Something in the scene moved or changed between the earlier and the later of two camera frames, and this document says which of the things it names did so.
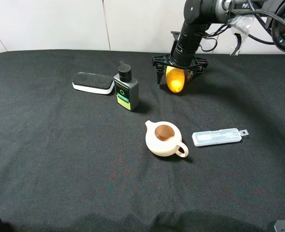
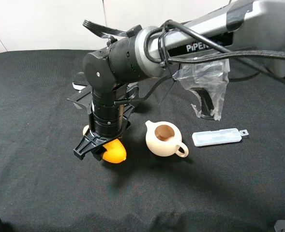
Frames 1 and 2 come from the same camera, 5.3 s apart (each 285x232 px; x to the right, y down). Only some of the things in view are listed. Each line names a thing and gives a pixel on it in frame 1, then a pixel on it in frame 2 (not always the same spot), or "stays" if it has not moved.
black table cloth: [86, 140] stays
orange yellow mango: [175, 79] to [115, 151]
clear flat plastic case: [204, 138] stays
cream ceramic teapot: [163, 138] stays
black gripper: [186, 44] to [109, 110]
